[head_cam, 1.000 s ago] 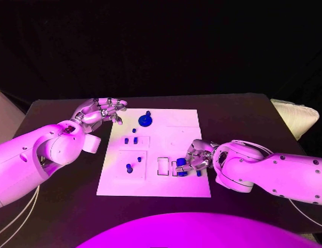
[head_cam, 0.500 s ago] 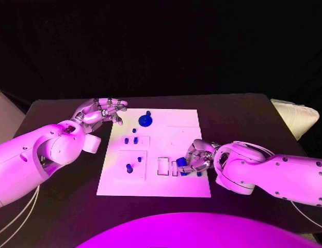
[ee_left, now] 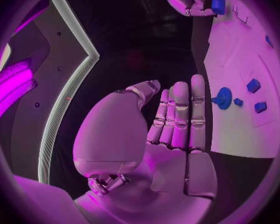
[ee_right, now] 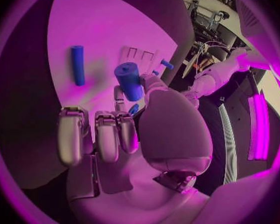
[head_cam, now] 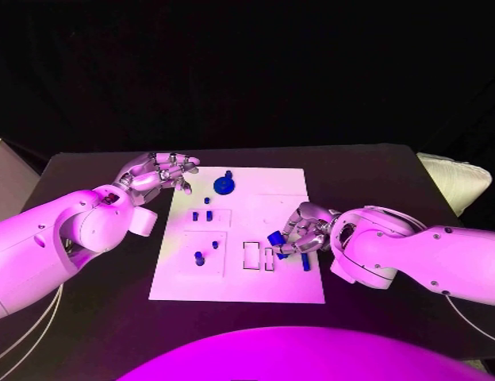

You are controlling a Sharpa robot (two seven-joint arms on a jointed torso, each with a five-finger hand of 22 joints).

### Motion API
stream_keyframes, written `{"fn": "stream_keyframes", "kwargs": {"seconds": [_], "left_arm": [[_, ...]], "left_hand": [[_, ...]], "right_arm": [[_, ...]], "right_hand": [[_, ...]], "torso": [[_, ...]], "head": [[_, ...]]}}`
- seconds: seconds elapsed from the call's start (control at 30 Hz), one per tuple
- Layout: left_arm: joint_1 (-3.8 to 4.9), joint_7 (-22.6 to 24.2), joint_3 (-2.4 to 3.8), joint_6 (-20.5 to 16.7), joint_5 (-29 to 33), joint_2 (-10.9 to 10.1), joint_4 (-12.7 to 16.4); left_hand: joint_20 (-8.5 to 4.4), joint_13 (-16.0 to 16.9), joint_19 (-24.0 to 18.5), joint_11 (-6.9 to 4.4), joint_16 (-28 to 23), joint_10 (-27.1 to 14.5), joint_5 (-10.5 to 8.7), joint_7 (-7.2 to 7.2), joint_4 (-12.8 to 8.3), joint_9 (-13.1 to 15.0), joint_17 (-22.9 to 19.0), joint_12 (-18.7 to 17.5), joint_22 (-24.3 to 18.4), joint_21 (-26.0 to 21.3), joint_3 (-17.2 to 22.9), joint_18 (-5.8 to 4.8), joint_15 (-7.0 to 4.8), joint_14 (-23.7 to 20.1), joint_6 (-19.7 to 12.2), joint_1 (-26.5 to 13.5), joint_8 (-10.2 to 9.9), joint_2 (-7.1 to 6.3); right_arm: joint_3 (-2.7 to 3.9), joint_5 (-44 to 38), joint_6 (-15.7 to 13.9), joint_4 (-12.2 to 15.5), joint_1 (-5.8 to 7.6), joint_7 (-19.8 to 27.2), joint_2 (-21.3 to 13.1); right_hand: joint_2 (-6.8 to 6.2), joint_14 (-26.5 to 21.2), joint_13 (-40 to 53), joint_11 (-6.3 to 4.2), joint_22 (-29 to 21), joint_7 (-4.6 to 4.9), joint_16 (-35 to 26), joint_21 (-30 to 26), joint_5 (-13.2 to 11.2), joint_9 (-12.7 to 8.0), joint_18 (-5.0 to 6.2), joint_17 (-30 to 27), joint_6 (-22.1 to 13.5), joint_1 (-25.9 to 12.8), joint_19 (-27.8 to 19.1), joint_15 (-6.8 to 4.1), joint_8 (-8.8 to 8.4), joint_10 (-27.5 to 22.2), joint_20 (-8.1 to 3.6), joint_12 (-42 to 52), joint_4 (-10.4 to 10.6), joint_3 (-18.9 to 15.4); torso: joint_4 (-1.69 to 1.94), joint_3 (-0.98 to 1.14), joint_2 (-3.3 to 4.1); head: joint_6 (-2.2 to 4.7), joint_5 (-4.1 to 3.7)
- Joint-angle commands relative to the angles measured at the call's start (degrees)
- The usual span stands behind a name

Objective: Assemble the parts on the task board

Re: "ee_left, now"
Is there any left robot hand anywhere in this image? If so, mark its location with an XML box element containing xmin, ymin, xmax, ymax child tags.
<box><xmin>72</xmin><ymin>74</ymin><xmax>219</xmax><ymax>224</ymax></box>

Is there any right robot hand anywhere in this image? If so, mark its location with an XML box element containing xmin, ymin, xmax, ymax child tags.
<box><xmin>136</xmin><ymin>0</ymin><xmax>220</xmax><ymax>17</ymax></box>

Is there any blue plug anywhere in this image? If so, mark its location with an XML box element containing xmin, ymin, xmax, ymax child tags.
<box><xmin>210</xmin><ymin>0</ymin><xmax>226</xmax><ymax>15</ymax></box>

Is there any white task board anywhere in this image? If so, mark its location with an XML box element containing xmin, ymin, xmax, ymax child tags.
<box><xmin>203</xmin><ymin>0</ymin><xmax>280</xmax><ymax>158</ymax></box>

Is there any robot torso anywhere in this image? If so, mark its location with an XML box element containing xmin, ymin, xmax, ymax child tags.
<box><xmin>0</xmin><ymin>0</ymin><xmax>100</xmax><ymax>186</ymax></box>

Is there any blue gear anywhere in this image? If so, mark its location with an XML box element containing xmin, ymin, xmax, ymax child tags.
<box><xmin>211</xmin><ymin>87</ymin><xmax>234</xmax><ymax>110</ymax></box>

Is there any blue block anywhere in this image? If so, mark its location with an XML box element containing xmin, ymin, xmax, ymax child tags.
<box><xmin>246</xmin><ymin>78</ymin><xmax>262</xmax><ymax>94</ymax></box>
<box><xmin>254</xmin><ymin>102</ymin><xmax>269</xmax><ymax>113</ymax></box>

